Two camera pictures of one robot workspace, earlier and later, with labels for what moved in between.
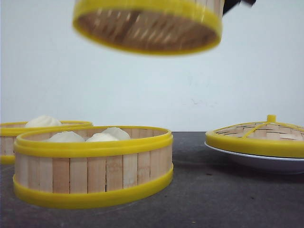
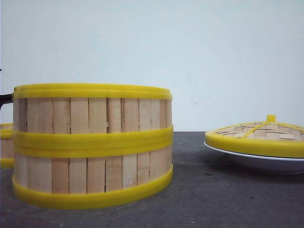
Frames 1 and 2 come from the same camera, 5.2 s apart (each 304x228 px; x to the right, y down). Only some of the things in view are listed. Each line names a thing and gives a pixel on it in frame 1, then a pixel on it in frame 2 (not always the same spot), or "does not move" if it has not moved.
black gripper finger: (230, 4) -> (4, 99)
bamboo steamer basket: (149, 27) -> (92, 121)
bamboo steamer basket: (64, 175) does not move
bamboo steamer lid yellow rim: (269, 137) does not move
